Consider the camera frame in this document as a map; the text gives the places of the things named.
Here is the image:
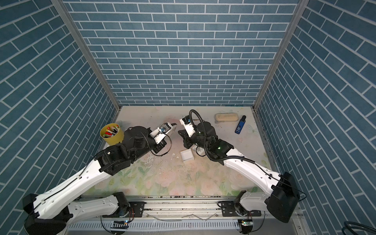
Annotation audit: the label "yellow cup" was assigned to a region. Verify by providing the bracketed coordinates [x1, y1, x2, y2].
[100, 123, 124, 146]

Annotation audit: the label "black cable bottom right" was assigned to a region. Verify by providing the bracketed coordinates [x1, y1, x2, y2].
[341, 221, 376, 235]

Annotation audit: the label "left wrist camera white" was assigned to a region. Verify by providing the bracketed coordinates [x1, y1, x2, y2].
[149, 122, 177, 144]

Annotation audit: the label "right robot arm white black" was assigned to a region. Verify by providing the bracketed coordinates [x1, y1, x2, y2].
[178, 109, 301, 223]

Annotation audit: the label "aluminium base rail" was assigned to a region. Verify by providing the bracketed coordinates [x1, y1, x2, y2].
[61, 196, 310, 235]

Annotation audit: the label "blue black marker pen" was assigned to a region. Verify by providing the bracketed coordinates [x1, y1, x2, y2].
[235, 115, 246, 134]

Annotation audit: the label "markers in cup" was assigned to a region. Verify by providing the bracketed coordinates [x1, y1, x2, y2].
[100, 124, 120, 139]

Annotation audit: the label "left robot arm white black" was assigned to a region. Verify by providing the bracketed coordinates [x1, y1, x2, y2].
[23, 122, 176, 235]

